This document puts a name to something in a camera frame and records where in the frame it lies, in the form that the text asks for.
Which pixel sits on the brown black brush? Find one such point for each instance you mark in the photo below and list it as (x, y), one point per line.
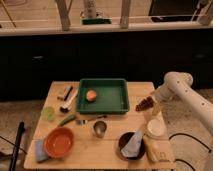
(64, 93)

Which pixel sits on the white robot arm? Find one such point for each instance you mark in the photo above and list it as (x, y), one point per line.
(179, 83)

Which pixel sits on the dark red grape bunch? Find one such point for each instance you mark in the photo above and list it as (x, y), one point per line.
(145, 104)

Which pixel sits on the green plastic tray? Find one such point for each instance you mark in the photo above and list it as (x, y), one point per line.
(112, 96)

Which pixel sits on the black pole stand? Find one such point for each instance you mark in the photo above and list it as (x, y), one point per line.
(20, 131)

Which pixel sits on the metal cup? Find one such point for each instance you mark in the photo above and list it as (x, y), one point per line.
(100, 128)

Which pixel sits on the grey crumpled cloth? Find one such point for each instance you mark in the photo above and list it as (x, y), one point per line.
(131, 149)

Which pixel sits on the green base object on shelf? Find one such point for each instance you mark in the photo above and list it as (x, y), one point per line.
(95, 21)

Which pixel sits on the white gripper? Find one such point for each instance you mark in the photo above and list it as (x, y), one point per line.
(157, 107)

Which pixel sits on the green cucumber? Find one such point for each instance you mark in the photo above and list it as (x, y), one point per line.
(67, 120)

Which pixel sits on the blue cloth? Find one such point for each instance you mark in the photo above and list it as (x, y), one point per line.
(40, 154)

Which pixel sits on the orange bowl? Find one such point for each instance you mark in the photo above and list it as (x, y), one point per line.
(59, 142)

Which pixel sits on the orange round fruit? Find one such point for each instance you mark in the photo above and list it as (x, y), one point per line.
(91, 95)

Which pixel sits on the dark brown bowl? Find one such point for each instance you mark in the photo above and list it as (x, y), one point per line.
(123, 141)

